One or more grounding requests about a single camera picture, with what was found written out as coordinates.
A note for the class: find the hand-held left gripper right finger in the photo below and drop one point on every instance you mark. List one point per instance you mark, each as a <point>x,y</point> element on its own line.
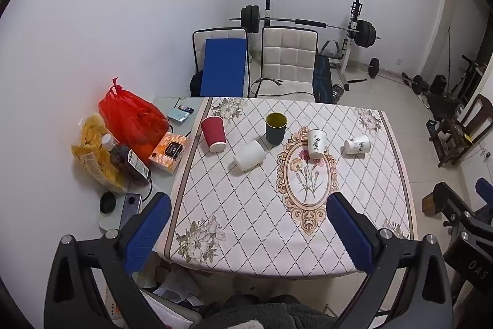
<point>350,232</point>

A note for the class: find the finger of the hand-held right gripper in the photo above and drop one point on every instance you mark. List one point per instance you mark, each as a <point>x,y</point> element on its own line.
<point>456,203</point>
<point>486,191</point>

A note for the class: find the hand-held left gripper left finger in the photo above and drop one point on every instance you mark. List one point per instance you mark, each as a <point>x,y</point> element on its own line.
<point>148,232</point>

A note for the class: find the short white printed cup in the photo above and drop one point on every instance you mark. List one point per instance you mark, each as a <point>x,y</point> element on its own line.
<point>357,145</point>

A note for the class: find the tall white printed cup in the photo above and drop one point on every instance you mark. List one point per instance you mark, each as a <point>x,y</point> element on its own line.
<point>316,144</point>

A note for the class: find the red ribbed paper cup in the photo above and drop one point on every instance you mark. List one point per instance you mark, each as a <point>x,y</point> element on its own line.
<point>213,132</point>

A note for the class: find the dark green cup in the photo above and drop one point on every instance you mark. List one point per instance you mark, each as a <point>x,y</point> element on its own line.
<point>275,131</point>

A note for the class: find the plain white paper cup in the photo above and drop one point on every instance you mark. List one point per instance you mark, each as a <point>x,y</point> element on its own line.
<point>249,155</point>

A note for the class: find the brown wooden box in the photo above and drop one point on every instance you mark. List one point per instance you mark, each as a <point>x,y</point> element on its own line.
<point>431,206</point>

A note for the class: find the grey smartphone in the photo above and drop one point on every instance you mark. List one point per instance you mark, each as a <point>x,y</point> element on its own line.
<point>130,211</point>

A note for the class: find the black round lid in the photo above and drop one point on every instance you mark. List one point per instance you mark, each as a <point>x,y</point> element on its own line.
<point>108,202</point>

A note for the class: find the pile of papers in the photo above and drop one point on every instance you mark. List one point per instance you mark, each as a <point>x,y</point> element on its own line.
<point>177,286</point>

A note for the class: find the dark wooden chair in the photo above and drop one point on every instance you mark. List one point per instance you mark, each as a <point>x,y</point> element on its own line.
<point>458,132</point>

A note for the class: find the dark liquid bottle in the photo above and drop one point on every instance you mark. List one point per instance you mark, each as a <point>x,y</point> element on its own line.
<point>127,159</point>

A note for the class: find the orange tissue box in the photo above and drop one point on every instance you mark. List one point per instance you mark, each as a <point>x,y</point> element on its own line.
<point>168,151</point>

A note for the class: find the yellow snack bag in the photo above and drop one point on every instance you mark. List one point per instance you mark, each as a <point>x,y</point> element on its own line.
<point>94,151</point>

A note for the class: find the floral patterned tablecloth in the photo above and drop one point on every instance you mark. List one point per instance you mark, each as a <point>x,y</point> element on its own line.
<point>246,205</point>

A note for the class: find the person's dark fleece clothing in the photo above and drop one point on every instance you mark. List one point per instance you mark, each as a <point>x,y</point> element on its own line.
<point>277,311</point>

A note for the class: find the black exercise machine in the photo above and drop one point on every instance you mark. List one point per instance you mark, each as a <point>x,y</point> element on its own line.
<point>456,86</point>

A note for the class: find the red plastic bag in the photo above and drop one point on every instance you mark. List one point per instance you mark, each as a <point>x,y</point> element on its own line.
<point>133,121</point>

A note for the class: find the light blue packet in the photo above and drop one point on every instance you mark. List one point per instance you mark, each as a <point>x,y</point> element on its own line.
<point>178,115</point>

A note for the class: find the black dumbbell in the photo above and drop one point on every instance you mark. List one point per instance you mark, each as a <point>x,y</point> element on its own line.
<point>418,84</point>

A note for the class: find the chrome weight plates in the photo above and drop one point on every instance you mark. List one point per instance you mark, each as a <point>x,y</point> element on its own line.
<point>338,92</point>

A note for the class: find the black bag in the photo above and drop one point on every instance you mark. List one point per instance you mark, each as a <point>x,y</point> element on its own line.
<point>195,84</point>

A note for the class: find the black weight bench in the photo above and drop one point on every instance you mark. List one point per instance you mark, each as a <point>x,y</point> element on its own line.
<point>322,78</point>

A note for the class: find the small floor barbell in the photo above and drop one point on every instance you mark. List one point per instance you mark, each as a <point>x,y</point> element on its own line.
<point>373,67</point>

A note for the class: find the blue board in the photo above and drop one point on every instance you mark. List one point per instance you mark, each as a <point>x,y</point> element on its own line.
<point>224,67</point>

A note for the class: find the white barbell rack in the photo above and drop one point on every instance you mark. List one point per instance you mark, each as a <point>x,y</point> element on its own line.
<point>352,43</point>

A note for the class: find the white padded chair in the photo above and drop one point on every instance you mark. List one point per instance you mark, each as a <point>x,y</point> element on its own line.
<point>289,51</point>
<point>200,40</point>

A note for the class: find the black barbell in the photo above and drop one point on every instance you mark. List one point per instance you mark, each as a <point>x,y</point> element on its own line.
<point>364,32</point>

